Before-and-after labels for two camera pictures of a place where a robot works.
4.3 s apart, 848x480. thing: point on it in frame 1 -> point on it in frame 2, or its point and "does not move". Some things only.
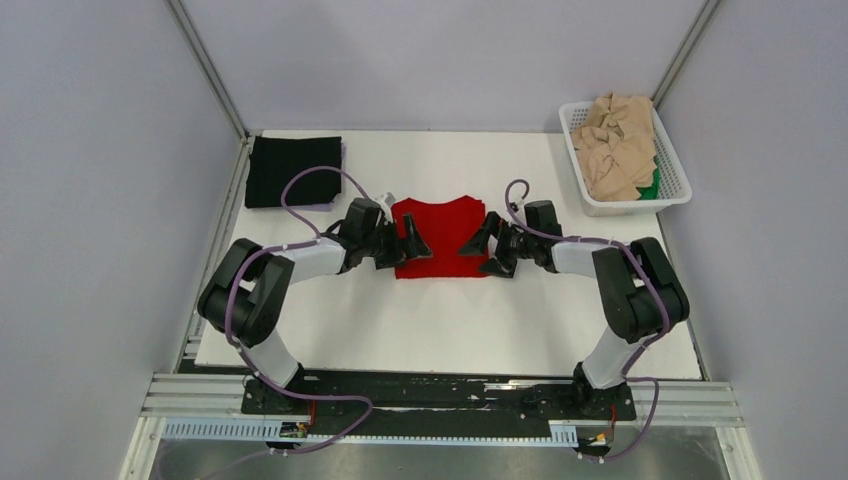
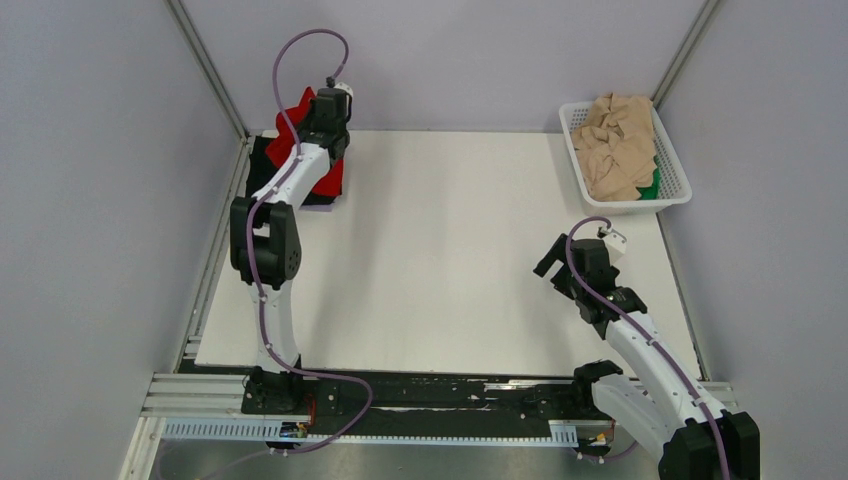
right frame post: x=704 y=17 does not move
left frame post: x=209 y=68 does not move
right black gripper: x=477 y=245 -> x=557 y=252
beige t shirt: x=616 y=148 does not move
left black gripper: x=403 y=250 -> x=311 y=114
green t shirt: x=651 y=192 does not move
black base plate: x=441 y=396 does not move
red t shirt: x=443 y=228 -> x=285 y=143
